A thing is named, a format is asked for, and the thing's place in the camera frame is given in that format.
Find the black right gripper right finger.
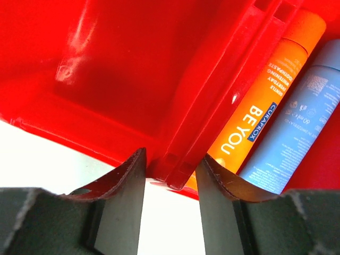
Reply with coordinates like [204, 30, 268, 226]
[196, 156, 339, 254]

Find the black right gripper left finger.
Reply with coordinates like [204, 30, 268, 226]
[1, 148, 147, 254]

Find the red plastic organizer bin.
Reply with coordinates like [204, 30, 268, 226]
[1, 1, 339, 199]

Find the orange toothpaste tube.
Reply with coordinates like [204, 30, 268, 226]
[185, 10, 327, 191]

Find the blue toothpaste tube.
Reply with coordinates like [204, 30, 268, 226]
[239, 39, 339, 194]

